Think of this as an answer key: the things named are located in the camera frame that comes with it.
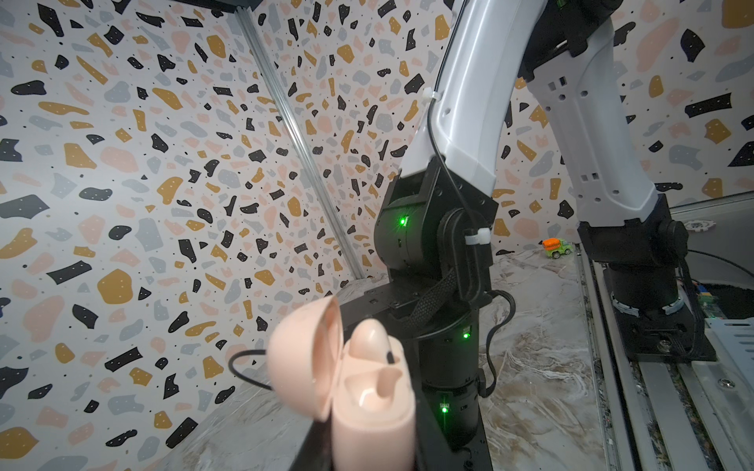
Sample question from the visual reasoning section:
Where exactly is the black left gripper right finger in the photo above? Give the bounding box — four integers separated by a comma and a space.
412, 380, 461, 471

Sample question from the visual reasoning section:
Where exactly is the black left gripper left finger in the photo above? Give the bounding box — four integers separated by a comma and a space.
290, 420, 332, 471

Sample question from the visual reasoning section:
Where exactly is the pink round earbud case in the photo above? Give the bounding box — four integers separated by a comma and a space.
266, 296, 416, 470

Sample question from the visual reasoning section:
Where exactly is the pink earbud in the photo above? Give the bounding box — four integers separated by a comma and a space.
349, 319, 395, 365

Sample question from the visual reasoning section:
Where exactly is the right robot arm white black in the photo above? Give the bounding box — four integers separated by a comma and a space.
345, 1, 702, 449

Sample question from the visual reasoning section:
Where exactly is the orange green toy truck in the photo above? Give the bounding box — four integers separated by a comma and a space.
542, 237, 575, 259

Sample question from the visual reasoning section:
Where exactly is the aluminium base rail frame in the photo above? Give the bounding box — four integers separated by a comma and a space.
576, 254, 753, 470

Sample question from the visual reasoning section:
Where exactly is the aluminium corner post right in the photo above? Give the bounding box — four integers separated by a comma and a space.
236, 6, 365, 279

